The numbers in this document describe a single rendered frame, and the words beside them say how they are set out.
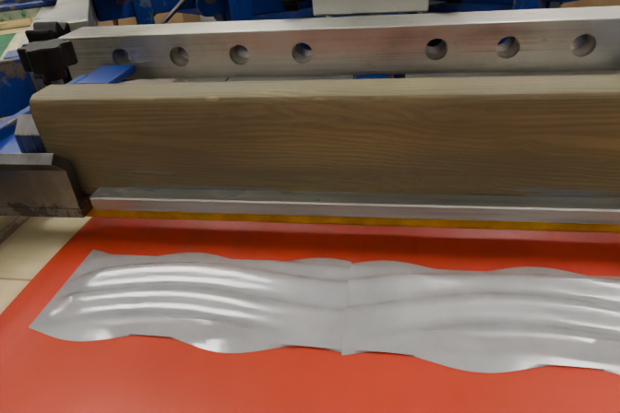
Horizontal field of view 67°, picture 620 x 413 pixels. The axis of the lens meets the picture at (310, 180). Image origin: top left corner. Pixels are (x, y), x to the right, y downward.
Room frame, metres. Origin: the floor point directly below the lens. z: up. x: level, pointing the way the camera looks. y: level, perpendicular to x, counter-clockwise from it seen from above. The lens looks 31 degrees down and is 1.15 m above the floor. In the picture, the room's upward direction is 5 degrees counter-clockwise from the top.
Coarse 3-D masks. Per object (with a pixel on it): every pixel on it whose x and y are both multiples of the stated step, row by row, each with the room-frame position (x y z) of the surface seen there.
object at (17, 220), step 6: (0, 216) 0.29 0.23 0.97; (6, 216) 0.29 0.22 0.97; (12, 216) 0.30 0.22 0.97; (18, 216) 0.30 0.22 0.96; (0, 222) 0.29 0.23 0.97; (6, 222) 0.29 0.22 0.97; (12, 222) 0.30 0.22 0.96; (18, 222) 0.30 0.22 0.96; (24, 222) 0.31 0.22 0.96; (0, 228) 0.28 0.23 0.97; (6, 228) 0.29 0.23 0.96; (12, 228) 0.29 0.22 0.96; (0, 234) 0.28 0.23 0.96; (6, 234) 0.29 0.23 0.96; (0, 240) 0.28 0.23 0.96
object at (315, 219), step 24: (96, 216) 0.29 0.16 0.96; (120, 216) 0.29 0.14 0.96; (144, 216) 0.29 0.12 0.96; (168, 216) 0.28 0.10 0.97; (192, 216) 0.28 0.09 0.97; (216, 216) 0.28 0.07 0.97; (240, 216) 0.27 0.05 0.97; (264, 216) 0.27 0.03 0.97; (288, 216) 0.27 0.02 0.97; (312, 216) 0.26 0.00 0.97
